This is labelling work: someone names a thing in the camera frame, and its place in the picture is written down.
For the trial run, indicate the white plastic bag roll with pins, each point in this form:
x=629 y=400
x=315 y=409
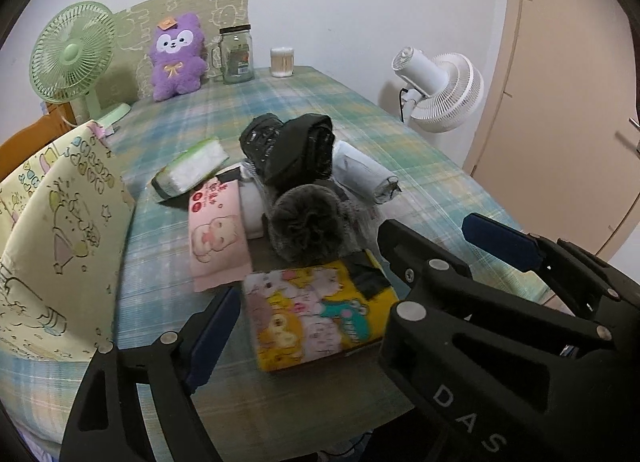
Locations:
x=368 y=179

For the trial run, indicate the glass mason jar mug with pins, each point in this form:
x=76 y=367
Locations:
x=235 y=47

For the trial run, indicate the pink baby wipes pack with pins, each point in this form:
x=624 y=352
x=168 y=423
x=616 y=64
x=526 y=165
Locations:
x=218 y=245

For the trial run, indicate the black plastic bag roll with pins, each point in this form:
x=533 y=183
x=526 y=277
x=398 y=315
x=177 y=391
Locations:
x=287 y=154

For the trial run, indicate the green white tissue pack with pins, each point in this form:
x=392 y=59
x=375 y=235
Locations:
x=188 y=169

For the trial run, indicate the yellow cartoon tissue pack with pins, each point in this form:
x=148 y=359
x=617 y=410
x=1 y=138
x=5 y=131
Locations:
x=300 y=315

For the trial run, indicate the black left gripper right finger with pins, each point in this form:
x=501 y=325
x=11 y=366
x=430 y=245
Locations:
x=494 y=377

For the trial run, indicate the cartoon print fabric storage box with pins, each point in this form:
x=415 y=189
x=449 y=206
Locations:
x=65 y=214

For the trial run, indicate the purple plush toy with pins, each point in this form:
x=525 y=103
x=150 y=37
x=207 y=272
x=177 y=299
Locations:
x=176 y=54

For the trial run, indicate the cotton swab container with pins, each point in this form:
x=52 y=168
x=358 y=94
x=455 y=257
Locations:
x=282 y=62

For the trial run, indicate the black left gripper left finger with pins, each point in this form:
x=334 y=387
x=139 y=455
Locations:
x=106 y=422

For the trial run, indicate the green desk fan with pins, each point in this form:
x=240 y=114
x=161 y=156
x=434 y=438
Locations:
x=71 y=54

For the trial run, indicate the green patterned backboard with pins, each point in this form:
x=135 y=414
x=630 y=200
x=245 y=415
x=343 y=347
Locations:
x=128 y=78

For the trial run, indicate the beige door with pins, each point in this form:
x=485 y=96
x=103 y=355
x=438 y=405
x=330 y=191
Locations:
x=561 y=155

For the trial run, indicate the plaid tablecloth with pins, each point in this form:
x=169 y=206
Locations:
x=250 y=414

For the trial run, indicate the grey fluffy earmuff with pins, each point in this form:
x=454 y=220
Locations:
x=318 y=223

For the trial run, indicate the white clip fan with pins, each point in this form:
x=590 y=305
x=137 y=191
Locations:
x=441 y=93

